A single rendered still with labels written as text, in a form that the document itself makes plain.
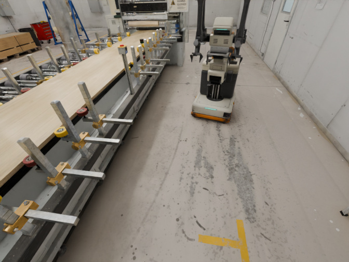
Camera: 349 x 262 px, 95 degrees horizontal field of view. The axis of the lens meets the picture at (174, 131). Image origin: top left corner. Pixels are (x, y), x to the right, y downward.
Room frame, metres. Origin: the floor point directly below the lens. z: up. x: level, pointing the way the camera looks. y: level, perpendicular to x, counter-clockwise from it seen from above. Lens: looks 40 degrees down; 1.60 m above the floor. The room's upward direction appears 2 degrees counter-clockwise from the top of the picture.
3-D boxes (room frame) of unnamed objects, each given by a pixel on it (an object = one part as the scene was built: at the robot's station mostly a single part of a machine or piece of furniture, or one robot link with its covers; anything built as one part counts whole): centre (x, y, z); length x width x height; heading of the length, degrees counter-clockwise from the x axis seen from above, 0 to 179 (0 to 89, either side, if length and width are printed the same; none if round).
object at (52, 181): (0.58, 0.70, 0.80); 0.14 x 0.06 x 0.05; 170
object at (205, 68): (2.45, -0.73, 0.59); 0.55 x 0.34 x 0.83; 67
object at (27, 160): (0.62, 0.83, 0.85); 0.08 x 0.08 x 0.11
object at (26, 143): (0.56, 0.71, 0.87); 0.04 x 0.04 x 0.48; 80
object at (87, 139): (0.83, 0.59, 0.83); 0.43 x 0.03 x 0.04; 80
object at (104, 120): (1.08, 0.55, 0.82); 0.43 x 0.03 x 0.04; 80
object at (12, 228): (0.33, 0.75, 0.82); 0.14 x 0.06 x 0.05; 170
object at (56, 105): (0.80, 0.66, 0.93); 0.04 x 0.04 x 0.48; 80
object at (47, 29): (8.92, 5.95, 0.41); 0.76 x 0.48 x 0.81; 177
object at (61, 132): (0.87, 0.79, 0.85); 0.08 x 0.08 x 0.11
